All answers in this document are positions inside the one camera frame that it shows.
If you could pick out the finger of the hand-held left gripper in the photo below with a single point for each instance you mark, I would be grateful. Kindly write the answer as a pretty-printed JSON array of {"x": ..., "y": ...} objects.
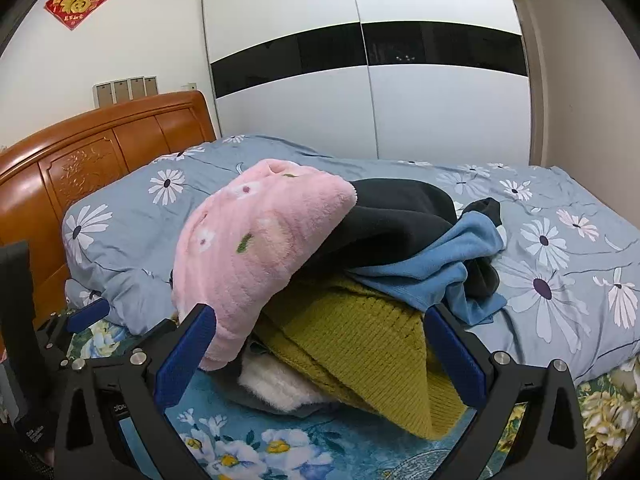
[{"x": 87, "y": 316}]

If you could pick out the pink floral fleece garment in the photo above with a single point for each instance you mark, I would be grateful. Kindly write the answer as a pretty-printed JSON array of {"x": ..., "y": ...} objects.
[{"x": 260, "y": 250}]

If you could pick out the grey-blue daisy print duvet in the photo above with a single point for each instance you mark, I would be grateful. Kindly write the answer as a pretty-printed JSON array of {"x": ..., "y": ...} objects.
[{"x": 400, "y": 177}]

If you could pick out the white wall socket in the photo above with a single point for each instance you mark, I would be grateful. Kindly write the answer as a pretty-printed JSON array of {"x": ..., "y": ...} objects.
[{"x": 188, "y": 86}]

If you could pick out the black garment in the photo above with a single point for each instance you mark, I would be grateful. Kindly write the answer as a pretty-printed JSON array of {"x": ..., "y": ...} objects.
[{"x": 390, "y": 225}]

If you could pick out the white fluffy garment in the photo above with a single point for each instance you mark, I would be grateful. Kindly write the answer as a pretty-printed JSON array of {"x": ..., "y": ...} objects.
[{"x": 280, "y": 385}]

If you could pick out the red paper wall decoration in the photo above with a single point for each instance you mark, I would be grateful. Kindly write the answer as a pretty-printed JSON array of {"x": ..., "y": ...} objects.
[{"x": 75, "y": 2}]

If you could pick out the white wardrobe with black band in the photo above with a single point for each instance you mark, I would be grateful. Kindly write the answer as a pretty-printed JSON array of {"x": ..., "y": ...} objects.
[{"x": 290, "y": 105}]

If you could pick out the grey wall switch panel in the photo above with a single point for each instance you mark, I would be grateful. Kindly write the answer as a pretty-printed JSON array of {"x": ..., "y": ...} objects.
[
  {"x": 103, "y": 96},
  {"x": 151, "y": 86},
  {"x": 121, "y": 92},
  {"x": 137, "y": 89}
]

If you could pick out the olive green knit sweater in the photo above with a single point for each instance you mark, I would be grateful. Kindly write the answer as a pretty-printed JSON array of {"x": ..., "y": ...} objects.
[{"x": 360, "y": 340}]

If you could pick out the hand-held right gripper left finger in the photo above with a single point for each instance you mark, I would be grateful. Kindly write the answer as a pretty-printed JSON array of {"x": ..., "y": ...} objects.
[{"x": 185, "y": 355}]

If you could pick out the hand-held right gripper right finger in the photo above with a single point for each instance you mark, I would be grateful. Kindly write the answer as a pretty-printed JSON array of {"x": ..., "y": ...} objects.
[{"x": 452, "y": 355}]

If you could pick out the blue garment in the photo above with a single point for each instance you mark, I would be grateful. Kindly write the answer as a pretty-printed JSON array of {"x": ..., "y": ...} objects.
[{"x": 430, "y": 265}]

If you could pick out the teal floral bedsheet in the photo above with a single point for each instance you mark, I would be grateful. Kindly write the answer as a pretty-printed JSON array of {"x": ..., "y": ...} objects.
[{"x": 325, "y": 450}]

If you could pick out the wooden carved headboard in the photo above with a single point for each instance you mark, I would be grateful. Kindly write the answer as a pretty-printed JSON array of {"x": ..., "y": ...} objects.
[{"x": 100, "y": 160}]

